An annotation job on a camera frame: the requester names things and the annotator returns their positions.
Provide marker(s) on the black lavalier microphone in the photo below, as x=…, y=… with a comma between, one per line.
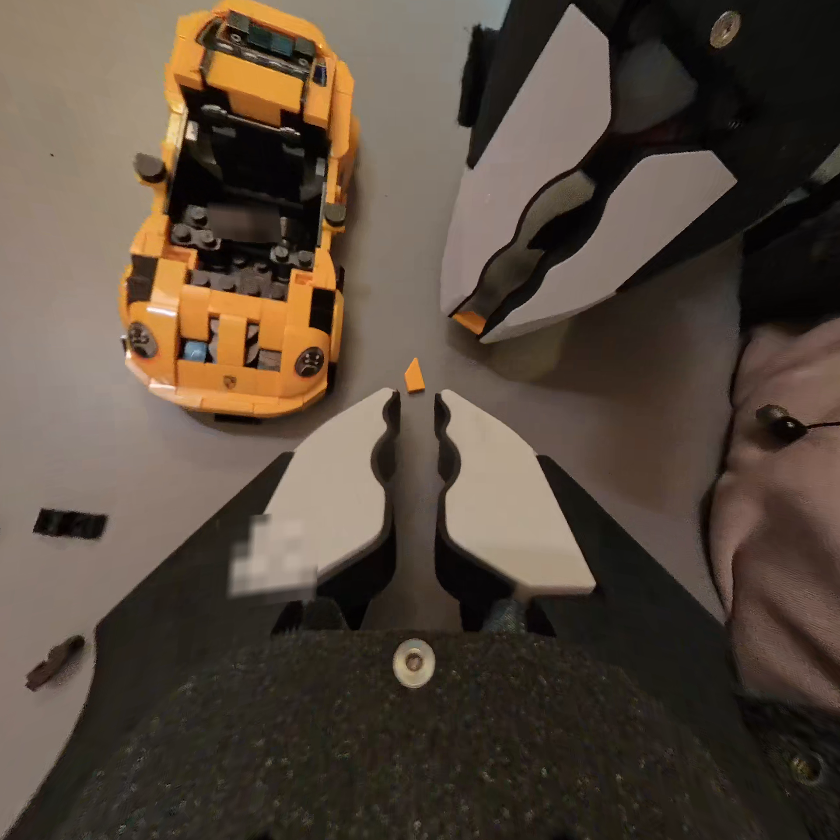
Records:
x=781, y=425

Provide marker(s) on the orange lego car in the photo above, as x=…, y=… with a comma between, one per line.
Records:
x=223, y=387

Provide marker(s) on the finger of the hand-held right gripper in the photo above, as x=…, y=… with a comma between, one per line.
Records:
x=525, y=151
x=630, y=229

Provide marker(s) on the black fleece jacket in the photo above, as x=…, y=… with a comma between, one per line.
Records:
x=774, y=735

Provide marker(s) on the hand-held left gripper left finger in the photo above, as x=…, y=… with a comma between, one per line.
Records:
x=328, y=472

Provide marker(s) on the dark curved lego piece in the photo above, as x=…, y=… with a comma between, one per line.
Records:
x=56, y=661

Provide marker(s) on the orange lego wedge piece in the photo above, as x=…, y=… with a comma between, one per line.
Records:
x=413, y=377
x=469, y=321

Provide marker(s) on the black lego plate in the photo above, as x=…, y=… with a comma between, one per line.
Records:
x=69, y=523

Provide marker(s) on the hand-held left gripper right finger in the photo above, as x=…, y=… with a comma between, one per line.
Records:
x=505, y=512

